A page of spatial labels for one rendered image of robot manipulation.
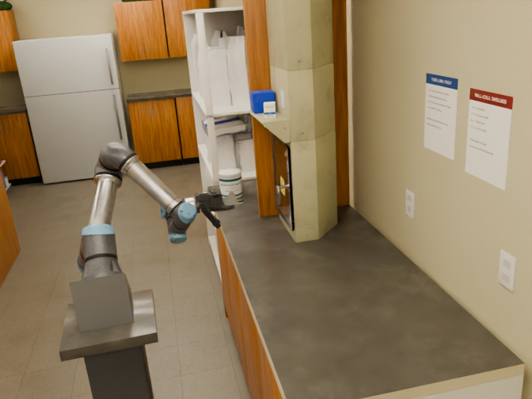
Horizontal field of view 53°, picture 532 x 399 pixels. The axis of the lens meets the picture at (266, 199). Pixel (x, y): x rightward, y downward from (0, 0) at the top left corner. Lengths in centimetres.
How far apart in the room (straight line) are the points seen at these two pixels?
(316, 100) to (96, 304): 119
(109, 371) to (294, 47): 142
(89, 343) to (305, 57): 136
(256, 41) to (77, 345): 152
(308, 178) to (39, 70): 525
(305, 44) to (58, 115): 529
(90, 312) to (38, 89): 544
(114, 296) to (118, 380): 32
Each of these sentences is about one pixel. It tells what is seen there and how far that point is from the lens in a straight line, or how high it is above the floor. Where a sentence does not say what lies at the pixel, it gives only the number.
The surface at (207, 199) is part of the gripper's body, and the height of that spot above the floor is 119.
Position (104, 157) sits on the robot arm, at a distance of 226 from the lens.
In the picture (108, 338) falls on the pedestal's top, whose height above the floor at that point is 94.
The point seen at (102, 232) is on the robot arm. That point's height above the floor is 124.
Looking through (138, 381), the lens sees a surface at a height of 72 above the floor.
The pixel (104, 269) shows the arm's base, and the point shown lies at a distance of 193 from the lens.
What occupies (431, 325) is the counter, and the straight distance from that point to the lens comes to 187.
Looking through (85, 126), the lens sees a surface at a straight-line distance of 719.
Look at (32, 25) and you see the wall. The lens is 783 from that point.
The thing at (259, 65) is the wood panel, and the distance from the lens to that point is 258.
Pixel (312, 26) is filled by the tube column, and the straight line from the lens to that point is 225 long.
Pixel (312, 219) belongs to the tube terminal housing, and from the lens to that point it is 241.
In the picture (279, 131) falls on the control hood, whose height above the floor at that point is 147.
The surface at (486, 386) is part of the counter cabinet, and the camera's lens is 174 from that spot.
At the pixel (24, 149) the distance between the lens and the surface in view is 750.
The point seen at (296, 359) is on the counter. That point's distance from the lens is 169.
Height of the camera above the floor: 195
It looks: 20 degrees down
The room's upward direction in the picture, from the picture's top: 4 degrees counter-clockwise
